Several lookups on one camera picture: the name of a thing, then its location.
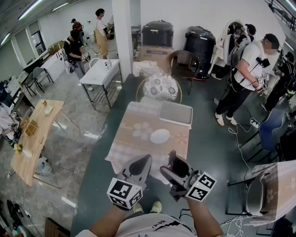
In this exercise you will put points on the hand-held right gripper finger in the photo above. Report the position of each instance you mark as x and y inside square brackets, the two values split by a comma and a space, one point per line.
[172, 158]

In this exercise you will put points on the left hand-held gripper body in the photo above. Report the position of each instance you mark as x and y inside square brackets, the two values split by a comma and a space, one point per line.
[125, 188]

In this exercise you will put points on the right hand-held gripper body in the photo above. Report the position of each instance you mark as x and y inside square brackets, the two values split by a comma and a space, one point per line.
[199, 186]

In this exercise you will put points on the white oval plate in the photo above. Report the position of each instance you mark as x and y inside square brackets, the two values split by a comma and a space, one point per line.
[159, 136]

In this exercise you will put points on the person's left forearm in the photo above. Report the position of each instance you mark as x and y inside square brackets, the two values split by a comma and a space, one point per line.
[108, 221]

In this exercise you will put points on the person's right forearm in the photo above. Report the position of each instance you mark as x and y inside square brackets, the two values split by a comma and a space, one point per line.
[203, 217]

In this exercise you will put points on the person's left shoe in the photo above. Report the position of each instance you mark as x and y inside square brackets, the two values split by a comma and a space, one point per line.
[138, 207]

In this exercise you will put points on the person's shoe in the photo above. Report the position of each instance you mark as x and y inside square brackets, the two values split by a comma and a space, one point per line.
[156, 206]
[138, 207]

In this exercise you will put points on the person's right shoe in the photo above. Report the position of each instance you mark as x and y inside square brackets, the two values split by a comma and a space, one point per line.
[156, 206]

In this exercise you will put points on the beige floral tablecloth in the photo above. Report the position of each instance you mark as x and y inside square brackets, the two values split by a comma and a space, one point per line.
[129, 143]

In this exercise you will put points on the grey rectangular tray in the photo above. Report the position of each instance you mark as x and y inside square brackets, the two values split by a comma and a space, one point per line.
[175, 112]

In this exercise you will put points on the person's white shirt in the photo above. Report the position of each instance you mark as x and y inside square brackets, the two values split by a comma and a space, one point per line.
[152, 225]

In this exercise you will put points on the grey padded chair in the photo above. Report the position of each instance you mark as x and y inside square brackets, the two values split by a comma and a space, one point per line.
[254, 196]

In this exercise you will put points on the floral patterned cushion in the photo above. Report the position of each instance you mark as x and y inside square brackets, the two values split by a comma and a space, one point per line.
[160, 86]

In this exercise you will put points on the table with beige cloth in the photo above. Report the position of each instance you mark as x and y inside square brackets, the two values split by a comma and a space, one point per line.
[282, 185]

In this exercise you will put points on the white plastic jug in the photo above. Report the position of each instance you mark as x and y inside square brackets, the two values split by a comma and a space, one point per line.
[44, 166]

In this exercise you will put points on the white power strip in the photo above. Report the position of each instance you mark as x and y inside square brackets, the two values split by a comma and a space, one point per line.
[254, 122]

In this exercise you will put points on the blue chair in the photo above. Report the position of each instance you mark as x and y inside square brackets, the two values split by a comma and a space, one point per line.
[270, 132]

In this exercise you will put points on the white cloth bundle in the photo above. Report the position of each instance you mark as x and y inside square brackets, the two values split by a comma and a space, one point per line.
[144, 68]

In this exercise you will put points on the brown wicker chair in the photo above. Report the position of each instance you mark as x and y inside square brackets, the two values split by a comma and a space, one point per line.
[183, 61]

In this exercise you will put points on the wooden desk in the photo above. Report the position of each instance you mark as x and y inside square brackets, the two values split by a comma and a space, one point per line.
[34, 143]

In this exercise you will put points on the cardboard box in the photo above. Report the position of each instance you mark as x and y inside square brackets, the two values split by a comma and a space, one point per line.
[155, 54]

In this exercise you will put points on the white sink table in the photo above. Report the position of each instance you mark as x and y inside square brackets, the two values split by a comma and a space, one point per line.
[101, 71]

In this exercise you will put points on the wooden lattice rack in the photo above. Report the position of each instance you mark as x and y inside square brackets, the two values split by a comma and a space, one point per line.
[30, 126]

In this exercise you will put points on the white plastic chair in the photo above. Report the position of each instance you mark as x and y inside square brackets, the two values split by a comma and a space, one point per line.
[219, 53]

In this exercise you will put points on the black lidded bin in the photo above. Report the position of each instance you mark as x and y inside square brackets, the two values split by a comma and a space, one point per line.
[200, 46]
[157, 34]

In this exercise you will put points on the grey office chair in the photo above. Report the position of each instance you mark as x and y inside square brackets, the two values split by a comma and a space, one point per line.
[38, 77]

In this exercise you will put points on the white cabinet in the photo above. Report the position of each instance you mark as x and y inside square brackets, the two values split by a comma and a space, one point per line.
[54, 64]

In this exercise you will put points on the round gold frame chair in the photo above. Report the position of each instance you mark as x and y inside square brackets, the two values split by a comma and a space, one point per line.
[138, 91]

